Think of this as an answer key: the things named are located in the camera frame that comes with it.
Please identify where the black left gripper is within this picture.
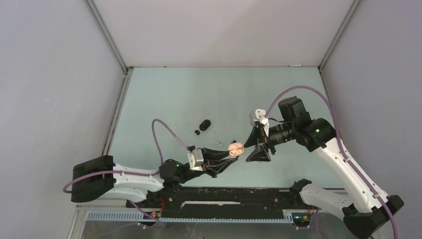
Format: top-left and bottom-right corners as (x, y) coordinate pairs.
(177, 147), (237, 184)

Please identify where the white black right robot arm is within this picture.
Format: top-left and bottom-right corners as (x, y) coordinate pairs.
(244, 97), (404, 239)

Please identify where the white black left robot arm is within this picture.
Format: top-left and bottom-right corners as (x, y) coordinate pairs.
(63, 143), (245, 208)

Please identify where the grey slotted cable duct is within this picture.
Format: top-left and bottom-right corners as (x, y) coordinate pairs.
(86, 211), (294, 224)

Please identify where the black closed earbud case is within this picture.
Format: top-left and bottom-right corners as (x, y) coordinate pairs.
(199, 119), (211, 131)

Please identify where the beige earbud charging case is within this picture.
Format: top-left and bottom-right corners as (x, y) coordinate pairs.
(228, 142), (245, 158)

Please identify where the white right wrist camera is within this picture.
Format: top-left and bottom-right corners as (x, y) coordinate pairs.
(249, 109), (269, 136)

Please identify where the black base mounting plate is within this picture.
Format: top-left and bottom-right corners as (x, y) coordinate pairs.
(126, 187), (317, 221)

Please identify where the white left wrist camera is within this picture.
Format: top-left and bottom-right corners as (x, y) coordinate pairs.
(188, 148), (204, 171)

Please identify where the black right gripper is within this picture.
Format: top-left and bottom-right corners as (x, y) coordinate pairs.
(244, 121), (296, 162)

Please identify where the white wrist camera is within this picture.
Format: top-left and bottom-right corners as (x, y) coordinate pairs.
(249, 109), (269, 136)
(188, 148), (204, 171)

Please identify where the aluminium frame rail right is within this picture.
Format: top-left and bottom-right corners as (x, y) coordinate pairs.
(318, 0), (363, 166)

